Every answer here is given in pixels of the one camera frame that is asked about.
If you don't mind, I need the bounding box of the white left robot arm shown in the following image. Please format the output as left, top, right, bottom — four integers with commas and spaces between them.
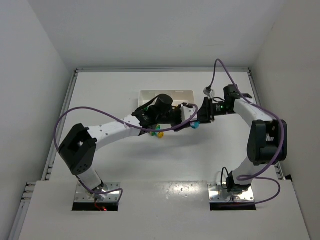
55, 94, 198, 195

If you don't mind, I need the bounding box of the metal base plate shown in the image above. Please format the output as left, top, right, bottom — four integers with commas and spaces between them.
207, 182, 255, 204
74, 181, 123, 204

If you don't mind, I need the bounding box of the purple cable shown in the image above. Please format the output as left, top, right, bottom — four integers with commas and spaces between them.
54, 102, 200, 203
208, 58, 286, 206

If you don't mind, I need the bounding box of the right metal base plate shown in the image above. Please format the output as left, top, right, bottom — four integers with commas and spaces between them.
207, 182, 255, 204

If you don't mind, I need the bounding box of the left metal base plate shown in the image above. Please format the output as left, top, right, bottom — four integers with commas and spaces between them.
74, 181, 123, 204

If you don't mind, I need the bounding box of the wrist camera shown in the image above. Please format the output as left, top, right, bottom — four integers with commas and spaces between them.
180, 102, 198, 122
203, 86, 215, 99

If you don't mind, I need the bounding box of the white divided container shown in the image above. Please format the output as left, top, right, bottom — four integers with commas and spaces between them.
136, 90, 195, 107

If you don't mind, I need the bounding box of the teal green lego stack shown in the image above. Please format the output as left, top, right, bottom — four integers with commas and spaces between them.
190, 121, 200, 129

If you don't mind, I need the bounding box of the bee lego stack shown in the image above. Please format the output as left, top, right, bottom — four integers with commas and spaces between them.
149, 124, 164, 139

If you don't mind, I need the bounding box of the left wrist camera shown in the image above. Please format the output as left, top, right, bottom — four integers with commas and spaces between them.
180, 102, 198, 122

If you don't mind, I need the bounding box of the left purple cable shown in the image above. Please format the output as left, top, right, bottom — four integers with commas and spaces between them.
54, 102, 200, 203

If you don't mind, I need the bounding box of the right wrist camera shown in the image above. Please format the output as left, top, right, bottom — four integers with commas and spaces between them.
203, 86, 215, 99

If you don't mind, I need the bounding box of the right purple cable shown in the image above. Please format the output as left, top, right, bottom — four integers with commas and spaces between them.
208, 58, 286, 206

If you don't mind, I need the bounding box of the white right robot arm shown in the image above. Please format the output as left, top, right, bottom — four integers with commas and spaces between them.
197, 85, 287, 193

